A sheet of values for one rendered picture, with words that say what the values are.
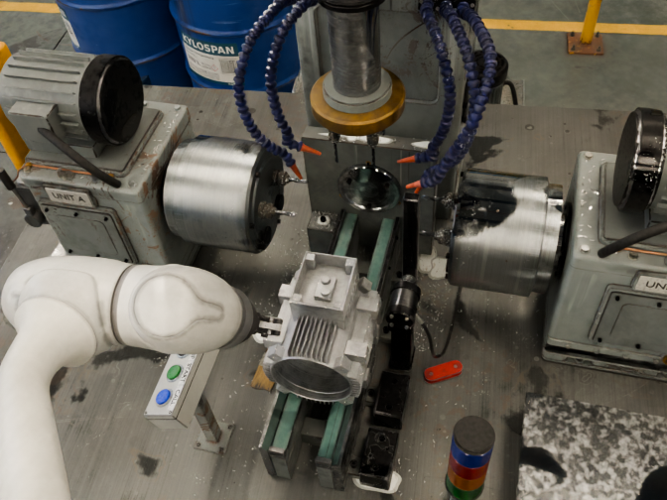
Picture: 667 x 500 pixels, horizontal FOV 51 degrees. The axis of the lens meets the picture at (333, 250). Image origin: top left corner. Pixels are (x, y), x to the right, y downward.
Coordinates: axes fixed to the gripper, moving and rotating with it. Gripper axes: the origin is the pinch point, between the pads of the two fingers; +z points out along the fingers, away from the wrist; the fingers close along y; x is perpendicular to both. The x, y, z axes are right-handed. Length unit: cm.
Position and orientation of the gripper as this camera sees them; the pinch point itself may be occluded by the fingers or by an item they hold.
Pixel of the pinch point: (265, 324)
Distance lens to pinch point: 118.1
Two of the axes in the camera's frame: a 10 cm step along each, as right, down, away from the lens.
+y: -9.7, -1.5, 2.1
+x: -1.8, 9.8, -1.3
